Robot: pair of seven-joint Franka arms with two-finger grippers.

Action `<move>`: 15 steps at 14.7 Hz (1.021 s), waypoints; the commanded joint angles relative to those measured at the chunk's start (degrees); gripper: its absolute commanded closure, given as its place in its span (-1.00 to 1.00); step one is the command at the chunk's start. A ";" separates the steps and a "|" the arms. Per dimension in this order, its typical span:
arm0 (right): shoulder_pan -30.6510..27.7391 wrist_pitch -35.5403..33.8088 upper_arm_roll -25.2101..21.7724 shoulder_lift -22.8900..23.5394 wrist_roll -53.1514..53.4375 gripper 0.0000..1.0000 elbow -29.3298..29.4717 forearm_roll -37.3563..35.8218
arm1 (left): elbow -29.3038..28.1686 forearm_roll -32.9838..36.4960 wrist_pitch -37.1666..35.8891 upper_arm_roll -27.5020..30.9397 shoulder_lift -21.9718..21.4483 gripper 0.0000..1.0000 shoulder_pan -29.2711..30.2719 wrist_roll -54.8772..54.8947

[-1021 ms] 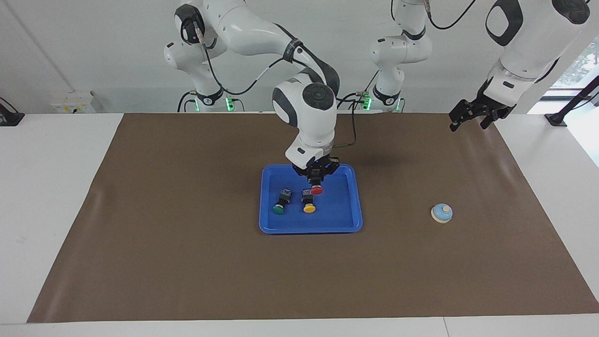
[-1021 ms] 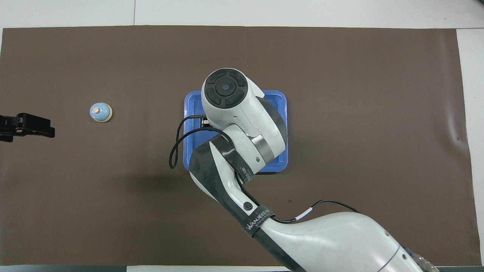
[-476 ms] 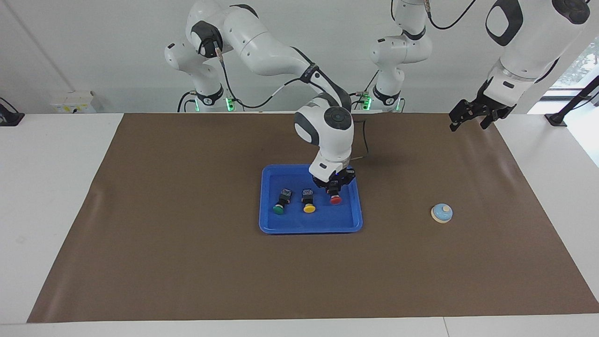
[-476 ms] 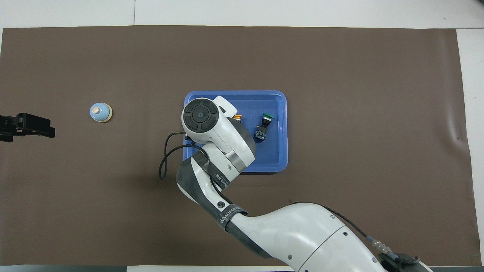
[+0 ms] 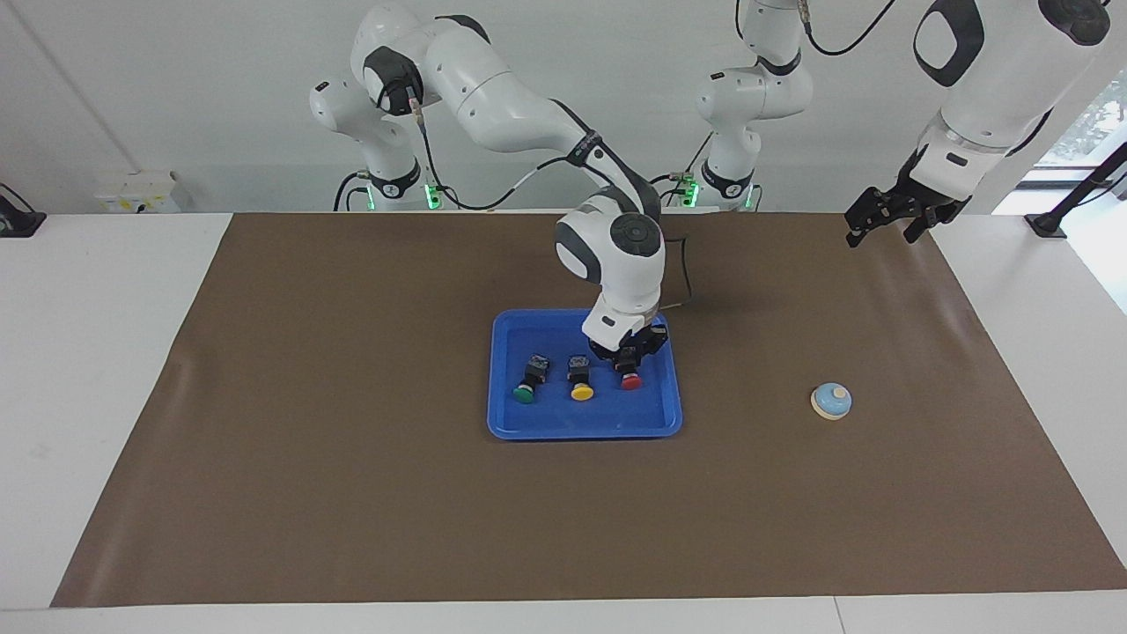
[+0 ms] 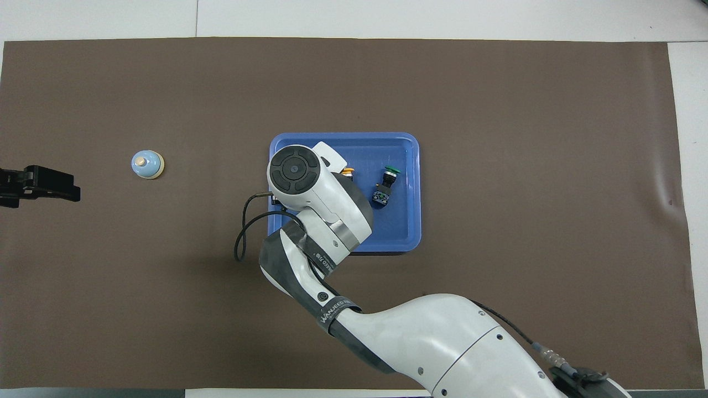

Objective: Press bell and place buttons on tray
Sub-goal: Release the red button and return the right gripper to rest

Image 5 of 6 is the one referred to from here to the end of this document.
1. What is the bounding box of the black angled stand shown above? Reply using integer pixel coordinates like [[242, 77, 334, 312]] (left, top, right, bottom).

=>
[[1025, 141, 1127, 240]]

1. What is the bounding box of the black table clamp mount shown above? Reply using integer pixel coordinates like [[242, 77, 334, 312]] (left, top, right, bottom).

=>
[[0, 182, 48, 238]]

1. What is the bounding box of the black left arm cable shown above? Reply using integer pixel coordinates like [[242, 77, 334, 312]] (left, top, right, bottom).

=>
[[806, 0, 895, 56]]

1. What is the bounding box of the white wall socket box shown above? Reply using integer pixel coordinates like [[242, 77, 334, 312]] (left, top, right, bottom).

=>
[[95, 171, 182, 215]]

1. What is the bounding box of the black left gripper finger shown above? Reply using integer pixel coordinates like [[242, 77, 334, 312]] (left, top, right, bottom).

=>
[[903, 207, 950, 245], [844, 187, 901, 248]]

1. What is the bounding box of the light blue desk bell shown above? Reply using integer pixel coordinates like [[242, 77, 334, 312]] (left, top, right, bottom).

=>
[[810, 382, 853, 421]]

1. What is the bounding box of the blue plastic tray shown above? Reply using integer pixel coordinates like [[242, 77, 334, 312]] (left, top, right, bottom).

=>
[[487, 308, 684, 440]]

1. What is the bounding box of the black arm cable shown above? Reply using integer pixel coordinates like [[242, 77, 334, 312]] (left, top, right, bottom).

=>
[[806, 0, 895, 56], [408, 88, 694, 311]]

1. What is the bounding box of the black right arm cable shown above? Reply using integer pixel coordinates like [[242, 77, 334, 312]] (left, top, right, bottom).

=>
[[408, 88, 694, 311]]

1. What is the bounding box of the black left base cable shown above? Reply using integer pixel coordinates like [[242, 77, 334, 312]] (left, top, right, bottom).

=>
[[650, 132, 716, 209]]

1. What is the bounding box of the window with greenery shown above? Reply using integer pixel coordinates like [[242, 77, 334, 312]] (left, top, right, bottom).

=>
[[1035, 75, 1127, 168]]

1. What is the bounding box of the green push button switch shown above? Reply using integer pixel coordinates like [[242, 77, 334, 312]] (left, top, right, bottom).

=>
[[513, 354, 553, 405]]

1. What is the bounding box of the brown table mat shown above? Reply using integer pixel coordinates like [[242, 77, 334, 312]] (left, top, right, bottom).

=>
[[50, 211, 1127, 608]]

